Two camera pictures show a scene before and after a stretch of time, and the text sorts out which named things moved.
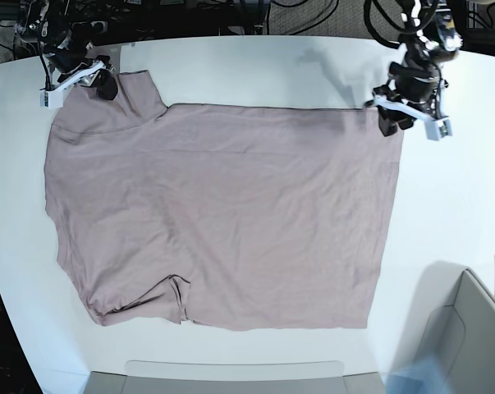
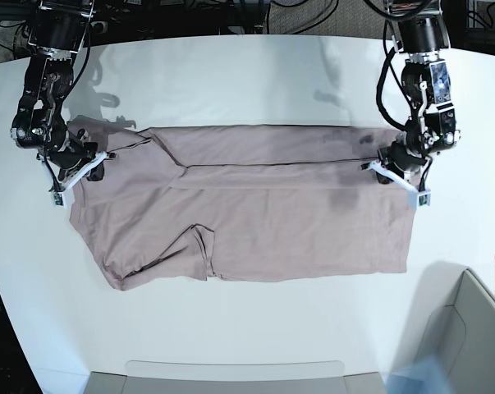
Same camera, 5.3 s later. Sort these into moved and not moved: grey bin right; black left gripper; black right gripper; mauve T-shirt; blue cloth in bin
Moved: mauve T-shirt; black right gripper; black left gripper
Not moved: blue cloth in bin; grey bin right
